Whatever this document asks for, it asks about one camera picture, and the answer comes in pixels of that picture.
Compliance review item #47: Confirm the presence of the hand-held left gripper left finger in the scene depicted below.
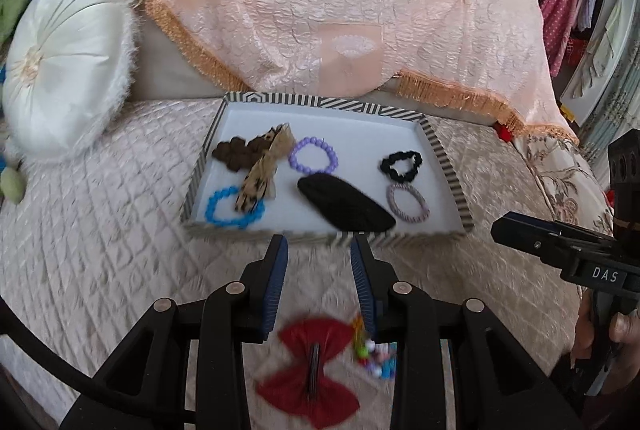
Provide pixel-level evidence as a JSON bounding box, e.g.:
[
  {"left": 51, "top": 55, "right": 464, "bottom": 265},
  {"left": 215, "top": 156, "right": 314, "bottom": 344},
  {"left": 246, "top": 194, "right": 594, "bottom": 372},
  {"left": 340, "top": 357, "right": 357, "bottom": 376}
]
[{"left": 60, "top": 234, "right": 291, "bottom": 430}]

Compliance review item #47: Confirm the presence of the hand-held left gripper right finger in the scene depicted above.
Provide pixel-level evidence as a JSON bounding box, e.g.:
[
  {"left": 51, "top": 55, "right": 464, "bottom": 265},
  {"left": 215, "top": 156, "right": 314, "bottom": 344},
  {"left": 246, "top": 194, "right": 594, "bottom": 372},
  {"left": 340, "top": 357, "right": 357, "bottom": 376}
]
[{"left": 349, "top": 234, "right": 583, "bottom": 430}]

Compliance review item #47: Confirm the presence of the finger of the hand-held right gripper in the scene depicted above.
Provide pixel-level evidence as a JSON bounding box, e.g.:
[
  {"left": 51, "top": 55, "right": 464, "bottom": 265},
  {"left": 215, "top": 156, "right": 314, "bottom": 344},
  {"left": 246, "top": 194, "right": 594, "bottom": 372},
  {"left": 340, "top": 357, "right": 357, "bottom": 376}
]
[{"left": 491, "top": 211, "right": 616, "bottom": 271}]

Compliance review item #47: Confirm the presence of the red fabric hair bow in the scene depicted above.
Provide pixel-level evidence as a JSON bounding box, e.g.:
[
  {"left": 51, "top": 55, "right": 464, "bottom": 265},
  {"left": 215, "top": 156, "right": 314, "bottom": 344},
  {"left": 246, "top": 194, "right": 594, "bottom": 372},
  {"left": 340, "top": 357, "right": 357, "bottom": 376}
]
[{"left": 256, "top": 317, "right": 361, "bottom": 423}]

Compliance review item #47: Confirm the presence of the multicoloured bead bracelet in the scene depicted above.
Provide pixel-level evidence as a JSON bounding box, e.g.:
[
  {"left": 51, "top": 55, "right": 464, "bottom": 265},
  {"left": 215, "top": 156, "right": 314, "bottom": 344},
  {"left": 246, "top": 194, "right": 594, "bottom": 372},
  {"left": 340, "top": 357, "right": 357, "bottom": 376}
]
[{"left": 352, "top": 337, "right": 398, "bottom": 381}]

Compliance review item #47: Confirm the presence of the black fabric hair clip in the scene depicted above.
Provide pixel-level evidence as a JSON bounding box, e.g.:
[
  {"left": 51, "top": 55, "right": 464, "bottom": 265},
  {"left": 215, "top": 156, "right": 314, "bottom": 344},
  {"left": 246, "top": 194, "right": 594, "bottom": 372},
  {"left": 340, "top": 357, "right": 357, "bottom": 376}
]
[{"left": 297, "top": 174, "right": 397, "bottom": 231}]

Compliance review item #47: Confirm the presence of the grey hair tie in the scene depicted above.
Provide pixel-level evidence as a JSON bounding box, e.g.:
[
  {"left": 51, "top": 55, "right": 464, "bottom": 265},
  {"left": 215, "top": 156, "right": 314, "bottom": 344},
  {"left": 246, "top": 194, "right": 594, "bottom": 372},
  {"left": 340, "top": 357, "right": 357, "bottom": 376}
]
[{"left": 386, "top": 182, "right": 431, "bottom": 225}]

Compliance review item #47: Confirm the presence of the blue bead bracelet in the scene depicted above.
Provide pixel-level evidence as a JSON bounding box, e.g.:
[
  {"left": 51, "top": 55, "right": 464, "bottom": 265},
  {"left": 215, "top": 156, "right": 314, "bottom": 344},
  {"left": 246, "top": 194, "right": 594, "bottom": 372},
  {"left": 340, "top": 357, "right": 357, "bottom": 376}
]
[{"left": 206, "top": 186, "right": 267, "bottom": 231}]

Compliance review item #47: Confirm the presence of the leopard print ribbon bow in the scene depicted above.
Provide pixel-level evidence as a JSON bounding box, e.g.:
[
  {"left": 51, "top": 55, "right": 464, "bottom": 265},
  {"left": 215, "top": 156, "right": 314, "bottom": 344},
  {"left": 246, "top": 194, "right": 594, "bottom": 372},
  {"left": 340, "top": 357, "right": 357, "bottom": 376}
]
[{"left": 235, "top": 122, "right": 297, "bottom": 215}]

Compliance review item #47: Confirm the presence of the purple bead bracelet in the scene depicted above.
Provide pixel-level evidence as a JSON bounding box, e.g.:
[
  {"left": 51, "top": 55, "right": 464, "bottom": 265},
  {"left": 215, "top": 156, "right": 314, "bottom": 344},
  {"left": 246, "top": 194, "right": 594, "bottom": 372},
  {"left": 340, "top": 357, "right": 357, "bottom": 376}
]
[{"left": 289, "top": 136, "right": 338, "bottom": 175}]

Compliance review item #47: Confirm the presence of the black scrunchie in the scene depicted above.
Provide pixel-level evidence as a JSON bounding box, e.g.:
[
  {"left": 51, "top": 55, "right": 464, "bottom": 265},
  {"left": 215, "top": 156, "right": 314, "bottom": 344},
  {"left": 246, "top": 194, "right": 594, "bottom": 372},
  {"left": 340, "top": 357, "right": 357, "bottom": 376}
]
[{"left": 379, "top": 150, "right": 423, "bottom": 184}]

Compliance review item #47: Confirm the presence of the brown flower hair clip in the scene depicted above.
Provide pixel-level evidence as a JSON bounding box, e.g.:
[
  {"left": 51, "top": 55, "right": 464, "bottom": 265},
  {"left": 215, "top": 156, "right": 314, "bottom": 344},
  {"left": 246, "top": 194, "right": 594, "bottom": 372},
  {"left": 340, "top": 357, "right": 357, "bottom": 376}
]
[{"left": 211, "top": 134, "right": 276, "bottom": 173}]

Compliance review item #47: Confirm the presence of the striped cardboard tray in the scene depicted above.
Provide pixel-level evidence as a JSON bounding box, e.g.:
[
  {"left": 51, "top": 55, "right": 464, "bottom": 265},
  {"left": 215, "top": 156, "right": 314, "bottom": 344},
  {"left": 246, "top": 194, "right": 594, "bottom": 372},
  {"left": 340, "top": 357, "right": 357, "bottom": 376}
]
[{"left": 180, "top": 90, "right": 476, "bottom": 247}]

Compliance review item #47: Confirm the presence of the person's right hand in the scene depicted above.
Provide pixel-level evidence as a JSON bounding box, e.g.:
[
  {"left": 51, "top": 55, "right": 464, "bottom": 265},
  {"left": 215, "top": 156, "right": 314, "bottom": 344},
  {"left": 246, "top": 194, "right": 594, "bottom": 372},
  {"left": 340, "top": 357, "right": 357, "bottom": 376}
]
[{"left": 570, "top": 292, "right": 640, "bottom": 373}]

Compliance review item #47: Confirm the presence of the floral embroidered cover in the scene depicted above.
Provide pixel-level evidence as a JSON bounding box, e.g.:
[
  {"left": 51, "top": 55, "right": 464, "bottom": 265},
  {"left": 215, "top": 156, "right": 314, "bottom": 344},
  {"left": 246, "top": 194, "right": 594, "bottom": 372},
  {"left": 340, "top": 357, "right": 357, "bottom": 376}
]
[{"left": 515, "top": 130, "right": 616, "bottom": 235}]

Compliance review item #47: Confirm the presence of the grey pleated curtain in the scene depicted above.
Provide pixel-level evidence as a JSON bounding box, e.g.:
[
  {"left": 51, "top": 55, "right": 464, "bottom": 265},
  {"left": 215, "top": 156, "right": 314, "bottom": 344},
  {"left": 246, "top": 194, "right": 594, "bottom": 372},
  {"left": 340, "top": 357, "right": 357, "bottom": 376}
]
[{"left": 580, "top": 34, "right": 640, "bottom": 165}]

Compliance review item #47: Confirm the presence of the white hanging garment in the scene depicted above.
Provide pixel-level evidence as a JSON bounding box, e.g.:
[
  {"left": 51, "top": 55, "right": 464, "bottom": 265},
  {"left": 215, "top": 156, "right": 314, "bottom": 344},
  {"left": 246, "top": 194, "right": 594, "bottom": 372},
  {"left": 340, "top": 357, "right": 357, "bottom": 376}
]
[{"left": 570, "top": 0, "right": 626, "bottom": 100}]

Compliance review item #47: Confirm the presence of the quilted beige bedspread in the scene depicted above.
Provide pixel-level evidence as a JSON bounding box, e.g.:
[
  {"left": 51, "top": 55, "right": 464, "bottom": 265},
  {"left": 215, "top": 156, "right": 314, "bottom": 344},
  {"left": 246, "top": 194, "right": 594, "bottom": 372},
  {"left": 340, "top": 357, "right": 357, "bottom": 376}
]
[{"left": 0, "top": 97, "right": 596, "bottom": 430}]

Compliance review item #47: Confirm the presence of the pink dotted hanging garment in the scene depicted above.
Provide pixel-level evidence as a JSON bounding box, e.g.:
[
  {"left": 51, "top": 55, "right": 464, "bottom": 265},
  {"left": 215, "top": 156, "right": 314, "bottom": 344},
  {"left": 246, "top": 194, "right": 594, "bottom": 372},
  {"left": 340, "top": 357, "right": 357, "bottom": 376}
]
[{"left": 540, "top": 0, "right": 586, "bottom": 78}]

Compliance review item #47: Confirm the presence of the white round satin cushion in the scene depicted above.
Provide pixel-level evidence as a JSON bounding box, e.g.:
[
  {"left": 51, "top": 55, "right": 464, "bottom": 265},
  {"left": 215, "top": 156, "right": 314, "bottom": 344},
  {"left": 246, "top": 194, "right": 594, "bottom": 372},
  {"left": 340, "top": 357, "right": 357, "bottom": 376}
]
[{"left": 2, "top": 0, "right": 138, "bottom": 161}]

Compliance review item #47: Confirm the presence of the black cable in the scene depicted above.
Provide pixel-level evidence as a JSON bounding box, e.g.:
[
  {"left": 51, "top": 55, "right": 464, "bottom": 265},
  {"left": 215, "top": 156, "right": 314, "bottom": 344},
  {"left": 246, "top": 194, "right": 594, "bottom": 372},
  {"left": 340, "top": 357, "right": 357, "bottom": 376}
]
[{"left": 0, "top": 297, "right": 196, "bottom": 413}]

